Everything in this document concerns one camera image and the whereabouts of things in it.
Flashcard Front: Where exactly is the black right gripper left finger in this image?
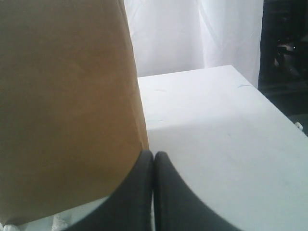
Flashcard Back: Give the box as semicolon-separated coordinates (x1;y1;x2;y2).
67;150;154;231

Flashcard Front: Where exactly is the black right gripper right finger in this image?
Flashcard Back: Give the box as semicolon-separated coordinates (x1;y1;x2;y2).
153;152;237;231

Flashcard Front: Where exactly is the large brown paper bag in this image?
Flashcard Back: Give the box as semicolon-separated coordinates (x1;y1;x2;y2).
0;0;148;225

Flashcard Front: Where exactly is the white backdrop curtain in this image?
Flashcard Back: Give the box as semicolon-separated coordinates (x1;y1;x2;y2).
124;0;263;86

